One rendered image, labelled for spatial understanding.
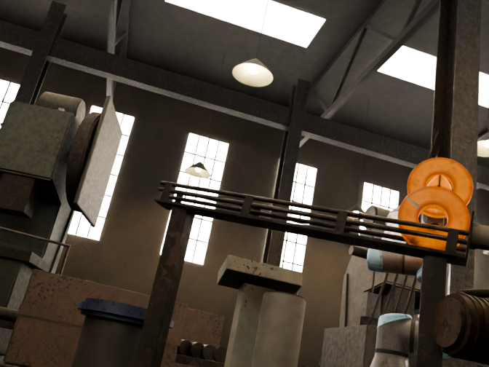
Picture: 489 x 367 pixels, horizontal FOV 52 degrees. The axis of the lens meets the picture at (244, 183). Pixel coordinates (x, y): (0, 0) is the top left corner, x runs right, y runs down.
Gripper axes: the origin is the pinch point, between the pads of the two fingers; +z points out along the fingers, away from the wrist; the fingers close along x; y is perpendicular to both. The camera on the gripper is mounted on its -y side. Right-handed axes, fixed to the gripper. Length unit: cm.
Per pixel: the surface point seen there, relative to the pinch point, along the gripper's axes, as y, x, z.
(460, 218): -16.0, 4.4, 7.1
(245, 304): -29, -51, -26
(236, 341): -40, -52, -29
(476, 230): -19.3, 7.7, 8.0
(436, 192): -10.4, -0.9, 8.8
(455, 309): -38.2, 3.6, 7.8
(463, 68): 314, 24, -232
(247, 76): 467, -264, -371
